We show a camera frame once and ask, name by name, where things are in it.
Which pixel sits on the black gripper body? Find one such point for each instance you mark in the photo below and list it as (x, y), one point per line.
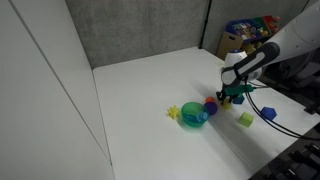
(236, 91)

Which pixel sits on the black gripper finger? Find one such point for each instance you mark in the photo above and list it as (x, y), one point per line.
(220, 97)
(230, 99)

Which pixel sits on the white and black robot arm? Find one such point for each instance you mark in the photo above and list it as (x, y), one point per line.
(300, 36)

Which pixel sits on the orange ball toy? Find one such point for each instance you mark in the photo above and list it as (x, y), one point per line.
(210, 99)

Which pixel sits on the purple ball toy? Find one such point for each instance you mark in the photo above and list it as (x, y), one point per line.
(211, 107)

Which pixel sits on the blue toy inside bowl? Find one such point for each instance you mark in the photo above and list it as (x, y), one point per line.
(202, 117)

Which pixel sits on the green translucent plastic bowl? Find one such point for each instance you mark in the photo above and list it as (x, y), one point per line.
(193, 108)

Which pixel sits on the yellow spiky ball toy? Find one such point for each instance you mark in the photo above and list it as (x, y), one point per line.
(173, 112)

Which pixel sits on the wooden toy bin shelf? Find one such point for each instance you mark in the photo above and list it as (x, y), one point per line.
(247, 34)

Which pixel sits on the dark blue hexagon block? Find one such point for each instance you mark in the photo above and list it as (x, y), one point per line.
(238, 100)

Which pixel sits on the lime green cube block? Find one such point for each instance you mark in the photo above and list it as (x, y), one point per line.
(246, 119)

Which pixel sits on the black office chair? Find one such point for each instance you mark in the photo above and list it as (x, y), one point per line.
(295, 75)

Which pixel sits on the black equipment at table corner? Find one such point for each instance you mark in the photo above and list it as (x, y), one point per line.
(300, 161)

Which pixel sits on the black partition corner post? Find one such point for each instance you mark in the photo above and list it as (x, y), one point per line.
(200, 45)

